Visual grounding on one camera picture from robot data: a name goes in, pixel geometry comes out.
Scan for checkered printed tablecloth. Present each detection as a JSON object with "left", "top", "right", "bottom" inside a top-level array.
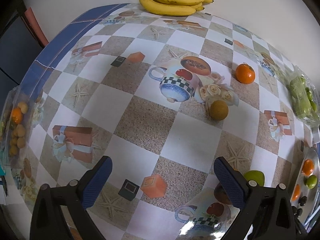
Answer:
[{"left": 2, "top": 4, "right": 312, "bottom": 239}]

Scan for yellow banana bunch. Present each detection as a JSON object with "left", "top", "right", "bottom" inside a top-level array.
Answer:
[{"left": 139, "top": 0, "right": 214, "bottom": 17}]

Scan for brown round fruit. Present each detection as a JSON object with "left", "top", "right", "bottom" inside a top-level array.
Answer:
[{"left": 209, "top": 100, "right": 228, "bottom": 121}]

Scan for black and white charger box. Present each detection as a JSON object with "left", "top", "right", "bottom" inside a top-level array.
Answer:
[{"left": 311, "top": 126, "right": 320, "bottom": 145}]

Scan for plastic bag of small fruits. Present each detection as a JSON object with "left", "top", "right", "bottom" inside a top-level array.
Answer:
[{"left": 1, "top": 87, "right": 45, "bottom": 170}]

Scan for orange tangerine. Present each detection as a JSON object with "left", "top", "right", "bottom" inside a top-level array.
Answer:
[
  {"left": 235, "top": 63, "right": 255, "bottom": 85},
  {"left": 302, "top": 159, "right": 314, "bottom": 177},
  {"left": 291, "top": 184, "right": 300, "bottom": 202}
]

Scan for green mango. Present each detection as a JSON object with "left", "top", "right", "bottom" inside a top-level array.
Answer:
[
  {"left": 305, "top": 174, "right": 318, "bottom": 189},
  {"left": 244, "top": 170, "right": 265, "bottom": 186}
]

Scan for round metal tray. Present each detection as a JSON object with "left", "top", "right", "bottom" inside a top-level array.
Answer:
[{"left": 291, "top": 147, "right": 319, "bottom": 224}]

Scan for clear plastic bag green fruits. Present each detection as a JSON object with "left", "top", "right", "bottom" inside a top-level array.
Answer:
[{"left": 286, "top": 66, "right": 319, "bottom": 127}]

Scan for dark plum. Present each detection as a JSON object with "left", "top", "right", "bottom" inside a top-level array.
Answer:
[
  {"left": 295, "top": 208, "right": 303, "bottom": 218},
  {"left": 292, "top": 206, "right": 297, "bottom": 214},
  {"left": 298, "top": 196, "right": 308, "bottom": 206}
]

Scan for brown kiwi fruit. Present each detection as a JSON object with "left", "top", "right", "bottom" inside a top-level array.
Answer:
[{"left": 214, "top": 183, "right": 232, "bottom": 205}]

